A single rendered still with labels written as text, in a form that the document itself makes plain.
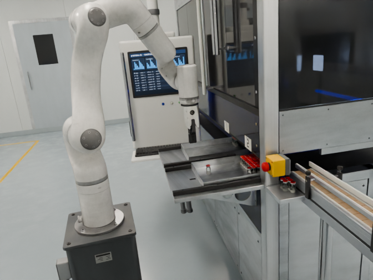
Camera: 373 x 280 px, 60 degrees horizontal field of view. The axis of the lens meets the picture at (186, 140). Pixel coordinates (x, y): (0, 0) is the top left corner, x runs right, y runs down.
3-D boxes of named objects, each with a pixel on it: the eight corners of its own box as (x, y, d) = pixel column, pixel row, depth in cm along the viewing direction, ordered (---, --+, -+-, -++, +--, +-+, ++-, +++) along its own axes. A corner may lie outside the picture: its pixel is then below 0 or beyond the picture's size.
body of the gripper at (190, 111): (200, 102, 132) (202, 128, 135) (195, 98, 141) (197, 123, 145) (182, 104, 131) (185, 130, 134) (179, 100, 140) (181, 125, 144)
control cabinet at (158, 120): (198, 135, 253) (190, 30, 230) (201, 142, 234) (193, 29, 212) (134, 142, 249) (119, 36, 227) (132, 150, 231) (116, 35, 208)
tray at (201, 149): (233, 141, 204) (233, 136, 203) (248, 154, 179) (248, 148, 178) (181, 149, 199) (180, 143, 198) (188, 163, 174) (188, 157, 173)
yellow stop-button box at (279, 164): (281, 169, 137) (281, 153, 135) (290, 175, 130) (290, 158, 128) (265, 171, 135) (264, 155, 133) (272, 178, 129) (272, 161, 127)
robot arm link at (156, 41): (127, 39, 129) (172, 94, 144) (144, 36, 115) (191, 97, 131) (143, 24, 131) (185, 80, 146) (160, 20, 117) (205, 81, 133)
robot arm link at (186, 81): (174, 96, 138) (185, 99, 130) (171, 65, 134) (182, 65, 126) (191, 93, 142) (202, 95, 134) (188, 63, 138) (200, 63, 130)
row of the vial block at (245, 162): (243, 163, 167) (243, 155, 166) (257, 176, 150) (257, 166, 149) (239, 164, 166) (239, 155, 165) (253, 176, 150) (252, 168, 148)
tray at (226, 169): (253, 159, 172) (253, 153, 171) (275, 177, 147) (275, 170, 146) (191, 168, 166) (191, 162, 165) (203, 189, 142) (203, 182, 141)
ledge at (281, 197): (295, 185, 142) (295, 181, 141) (311, 199, 130) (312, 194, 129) (266, 190, 140) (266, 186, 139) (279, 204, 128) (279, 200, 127)
